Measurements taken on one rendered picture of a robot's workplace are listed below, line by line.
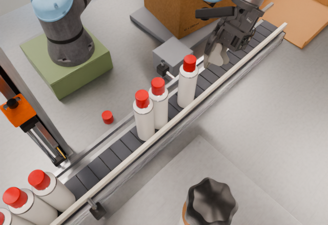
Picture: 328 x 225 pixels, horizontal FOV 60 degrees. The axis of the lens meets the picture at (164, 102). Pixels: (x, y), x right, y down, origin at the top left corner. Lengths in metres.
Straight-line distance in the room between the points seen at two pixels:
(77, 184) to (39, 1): 0.50
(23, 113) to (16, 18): 0.84
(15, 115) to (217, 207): 0.38
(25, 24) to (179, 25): 0.64
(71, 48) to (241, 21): 0.51
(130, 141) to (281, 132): 0.47
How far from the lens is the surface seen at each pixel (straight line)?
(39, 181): 0.62
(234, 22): 0.78
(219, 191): 0.48
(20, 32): 1.30
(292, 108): 1.04
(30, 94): 0.65
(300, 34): 1.27
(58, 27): 0.89
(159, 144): 0.83
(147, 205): 0.77
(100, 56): 0.99
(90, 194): 0.77
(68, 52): 0.94
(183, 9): 1.02
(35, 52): 1.07
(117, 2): 1.32
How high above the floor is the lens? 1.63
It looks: 57 degrees down
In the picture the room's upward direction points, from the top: straight up
